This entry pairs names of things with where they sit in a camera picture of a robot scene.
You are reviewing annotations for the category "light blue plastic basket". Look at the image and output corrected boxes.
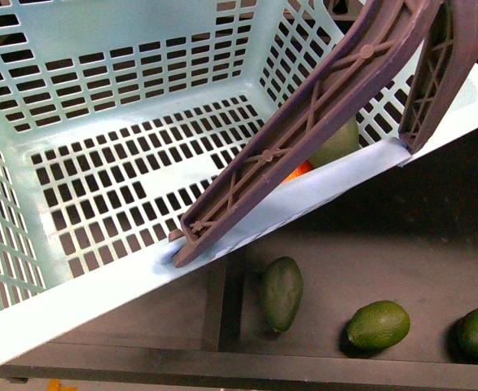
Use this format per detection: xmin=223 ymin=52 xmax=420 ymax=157
xmin=0 ymin=0 xmax=478 ymax=378

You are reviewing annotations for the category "grey basket handle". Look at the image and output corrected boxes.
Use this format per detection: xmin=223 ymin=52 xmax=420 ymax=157
xmin=173 ymin=1 xmax=478 ymax=267

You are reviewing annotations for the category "dark green avocado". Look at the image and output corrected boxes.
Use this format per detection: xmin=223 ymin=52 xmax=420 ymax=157
xmin=309 ymin=116 xmax=359 ymax=168
xmin=261 ymin=257 xmax=304 ymax=332

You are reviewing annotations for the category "red orange mango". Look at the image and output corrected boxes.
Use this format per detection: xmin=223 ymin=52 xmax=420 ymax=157
xmin=283 ymin=160 xmax=314 ymax=182

